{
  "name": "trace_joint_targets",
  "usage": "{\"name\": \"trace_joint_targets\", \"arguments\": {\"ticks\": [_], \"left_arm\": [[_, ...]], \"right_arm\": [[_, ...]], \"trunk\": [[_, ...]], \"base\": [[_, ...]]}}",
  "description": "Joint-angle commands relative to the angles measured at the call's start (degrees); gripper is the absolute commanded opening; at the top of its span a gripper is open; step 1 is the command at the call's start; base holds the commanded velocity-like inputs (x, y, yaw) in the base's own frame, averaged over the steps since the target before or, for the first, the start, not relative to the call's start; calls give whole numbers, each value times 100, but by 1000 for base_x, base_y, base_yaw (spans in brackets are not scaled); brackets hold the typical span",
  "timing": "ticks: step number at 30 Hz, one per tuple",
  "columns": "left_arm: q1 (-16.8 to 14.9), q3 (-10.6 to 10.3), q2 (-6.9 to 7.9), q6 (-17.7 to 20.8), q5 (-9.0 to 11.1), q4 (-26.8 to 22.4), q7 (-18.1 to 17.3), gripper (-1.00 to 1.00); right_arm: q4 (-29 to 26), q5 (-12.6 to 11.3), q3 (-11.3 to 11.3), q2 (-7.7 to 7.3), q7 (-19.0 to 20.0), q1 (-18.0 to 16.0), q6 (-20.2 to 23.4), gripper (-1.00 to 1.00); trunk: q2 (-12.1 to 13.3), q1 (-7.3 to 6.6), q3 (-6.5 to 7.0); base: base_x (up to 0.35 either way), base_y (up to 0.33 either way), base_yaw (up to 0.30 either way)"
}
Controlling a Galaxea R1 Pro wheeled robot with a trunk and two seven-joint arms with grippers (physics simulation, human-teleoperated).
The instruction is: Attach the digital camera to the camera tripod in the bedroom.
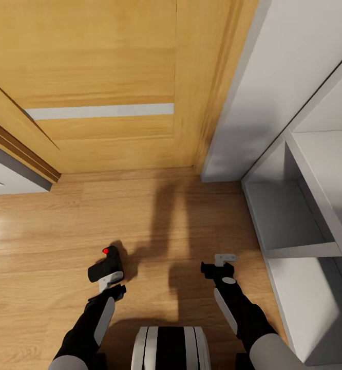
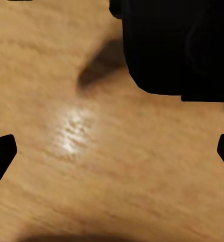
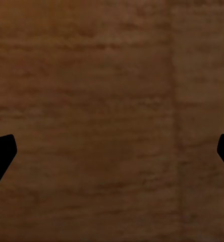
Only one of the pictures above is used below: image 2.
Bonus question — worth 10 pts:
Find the digital camera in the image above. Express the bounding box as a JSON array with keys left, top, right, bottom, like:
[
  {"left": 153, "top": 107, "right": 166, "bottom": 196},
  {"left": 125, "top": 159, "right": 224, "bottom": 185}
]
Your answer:
[{"left": 10, "top": 0, "right": 224, "bottom": 102}]

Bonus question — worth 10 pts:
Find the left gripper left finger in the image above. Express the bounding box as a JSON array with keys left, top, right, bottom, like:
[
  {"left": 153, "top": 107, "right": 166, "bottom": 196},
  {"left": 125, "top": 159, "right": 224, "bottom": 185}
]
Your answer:
[{"left": 0, "top": 134, "right": 17, "bottom": 180}]

